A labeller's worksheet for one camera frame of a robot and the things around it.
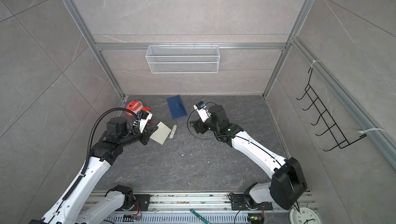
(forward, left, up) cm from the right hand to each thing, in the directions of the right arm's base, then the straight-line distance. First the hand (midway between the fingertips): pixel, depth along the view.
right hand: (196, 118), depth 79 cm
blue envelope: (+26, +15, -22) cm, 37 cm away
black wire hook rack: (-20, -57, +10) cm, 61 cm away
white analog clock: (-42, -49, -19) cm, 67 cm away
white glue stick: (+4, +16, -20) cm, 26 cm away
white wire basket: (+43, +9, +8) cm, 44 cm away
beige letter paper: (-8, +17, -2) cm, 19 cm away
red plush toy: (+21, +42, -14) cm, 49 cm away
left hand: (-5, +19, +4) cm, 20 cm away
